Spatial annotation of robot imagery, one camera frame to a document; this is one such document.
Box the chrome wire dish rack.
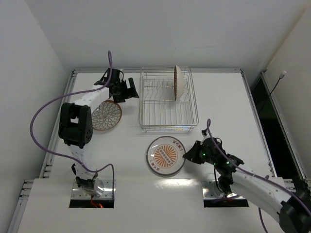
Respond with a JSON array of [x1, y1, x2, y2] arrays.
[[138, 67, 199, 133]]

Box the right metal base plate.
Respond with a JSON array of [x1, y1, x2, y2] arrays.
[[201, 180, 245, 200]]

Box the sunburst plate dark rim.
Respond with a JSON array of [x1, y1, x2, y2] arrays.
[[146, 136, 186, 177]]

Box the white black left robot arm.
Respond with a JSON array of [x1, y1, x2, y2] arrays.
[[58, 68, 138, 197]]

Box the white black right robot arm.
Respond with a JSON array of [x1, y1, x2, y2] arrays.
[[183, 138, 311, 233]]

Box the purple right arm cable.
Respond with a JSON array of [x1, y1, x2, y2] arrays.
[[203, 118, 311, 233]]

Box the floral plate orange rim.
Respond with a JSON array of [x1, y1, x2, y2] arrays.
[[173, 65, 184, 101], [92, 100, 122, 131]]

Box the metal base plate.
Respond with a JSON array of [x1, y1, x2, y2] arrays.
[[201, 180, 245, 200], [70, 180, 116, 200]]

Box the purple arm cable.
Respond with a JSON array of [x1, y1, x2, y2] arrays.
[[30, 50, 115, 200], [203, 118, 311, 233]]

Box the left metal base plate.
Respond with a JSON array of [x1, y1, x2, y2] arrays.
[[70, 180, 116, 200]]

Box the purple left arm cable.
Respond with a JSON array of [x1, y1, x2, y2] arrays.
[[30, 50, 115, 200]]

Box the black wall cable white plug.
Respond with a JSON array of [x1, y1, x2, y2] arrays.
[[268, 70, 287, 98]]

